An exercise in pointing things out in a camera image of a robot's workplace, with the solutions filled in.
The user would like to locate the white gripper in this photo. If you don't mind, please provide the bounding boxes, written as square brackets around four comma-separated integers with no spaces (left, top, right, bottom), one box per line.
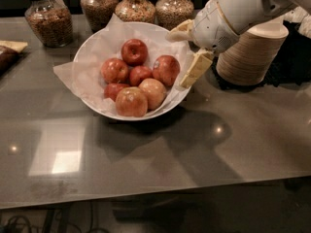
[165,0,239,88]

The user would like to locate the red apple with sticker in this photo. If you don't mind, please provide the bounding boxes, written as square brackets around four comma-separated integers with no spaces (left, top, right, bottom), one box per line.
[153,55,180,86]

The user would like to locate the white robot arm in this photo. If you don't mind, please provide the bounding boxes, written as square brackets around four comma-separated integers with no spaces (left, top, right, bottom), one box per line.
[166,0,311,86]

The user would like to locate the yellow-red right front apple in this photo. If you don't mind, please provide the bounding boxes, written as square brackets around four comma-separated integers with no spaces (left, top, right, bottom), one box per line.
[139,78,166,111]

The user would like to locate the yellow-red apple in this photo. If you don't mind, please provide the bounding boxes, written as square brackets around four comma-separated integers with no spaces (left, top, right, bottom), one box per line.
[116,86,148,117]
[139,78,166,111]

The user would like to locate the dark red top apple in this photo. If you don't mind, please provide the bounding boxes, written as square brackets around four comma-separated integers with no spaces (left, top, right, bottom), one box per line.
[121,39,148,66]

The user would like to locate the small red centre apple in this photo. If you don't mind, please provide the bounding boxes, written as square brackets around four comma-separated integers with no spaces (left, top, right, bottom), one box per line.
[129,66,153,86]

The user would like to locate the white paper bowl liner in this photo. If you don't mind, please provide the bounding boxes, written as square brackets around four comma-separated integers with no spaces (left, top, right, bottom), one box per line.
[53,17,192,120]

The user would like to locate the white ceramic bowl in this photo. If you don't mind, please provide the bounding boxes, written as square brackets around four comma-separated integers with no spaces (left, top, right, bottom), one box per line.
[73,22,191,120]

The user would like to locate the red left apple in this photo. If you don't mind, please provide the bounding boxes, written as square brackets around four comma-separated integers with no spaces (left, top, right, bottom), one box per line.
[101,58,129,83]

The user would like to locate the dark red lower-left apple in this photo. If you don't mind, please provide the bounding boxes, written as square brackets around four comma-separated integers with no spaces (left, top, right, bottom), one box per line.
[104,83,128,101]

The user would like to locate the glass cereal jar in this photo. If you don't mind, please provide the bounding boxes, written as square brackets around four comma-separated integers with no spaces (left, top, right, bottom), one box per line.
[80,0,119,32]
[25,0,73,48]
[115,0,156,23]
[155,0,194,30]

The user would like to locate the front stack paper bowls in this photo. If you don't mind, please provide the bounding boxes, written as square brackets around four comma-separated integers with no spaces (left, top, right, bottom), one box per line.
[216,17,289,86]

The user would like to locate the black mat under bowls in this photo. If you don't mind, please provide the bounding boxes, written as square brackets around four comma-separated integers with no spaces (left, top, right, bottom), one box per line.
[212,21,311,89]

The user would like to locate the left glass cereal jar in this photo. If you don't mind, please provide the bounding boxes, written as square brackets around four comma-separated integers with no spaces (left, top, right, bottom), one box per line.
[25,0,73,48]

